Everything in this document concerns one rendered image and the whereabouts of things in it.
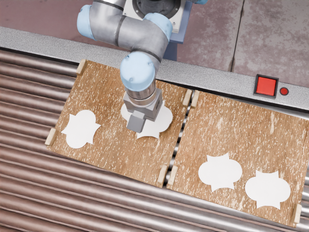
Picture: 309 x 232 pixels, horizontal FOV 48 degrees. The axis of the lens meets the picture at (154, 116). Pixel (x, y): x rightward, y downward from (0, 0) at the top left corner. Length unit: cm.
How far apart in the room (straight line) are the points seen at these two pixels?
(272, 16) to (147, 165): 167
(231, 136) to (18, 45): 85
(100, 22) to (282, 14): 188
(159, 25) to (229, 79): 51
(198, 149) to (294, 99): 38
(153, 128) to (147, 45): 40
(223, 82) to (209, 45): 113
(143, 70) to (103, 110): 49
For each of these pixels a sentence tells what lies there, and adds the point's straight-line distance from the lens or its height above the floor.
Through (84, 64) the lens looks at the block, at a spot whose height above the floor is 96.
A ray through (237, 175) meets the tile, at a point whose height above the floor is 94.
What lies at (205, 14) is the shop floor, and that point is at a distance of 249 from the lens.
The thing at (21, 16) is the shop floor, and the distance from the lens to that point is 270.
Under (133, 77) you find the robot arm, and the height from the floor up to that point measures 138.
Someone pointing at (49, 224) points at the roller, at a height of 91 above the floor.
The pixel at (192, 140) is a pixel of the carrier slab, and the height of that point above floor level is 94.
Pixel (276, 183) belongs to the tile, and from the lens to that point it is 118.
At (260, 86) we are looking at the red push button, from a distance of 127.
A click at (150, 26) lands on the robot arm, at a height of 137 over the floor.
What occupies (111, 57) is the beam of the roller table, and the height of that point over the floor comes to 92.
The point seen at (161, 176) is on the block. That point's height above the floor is 96.
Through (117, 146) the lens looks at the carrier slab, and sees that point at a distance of 118.
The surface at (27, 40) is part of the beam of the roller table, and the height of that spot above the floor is 91.
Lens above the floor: 207
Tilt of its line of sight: 72 degrees down
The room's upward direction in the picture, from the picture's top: 9 degrees counter-clockwise
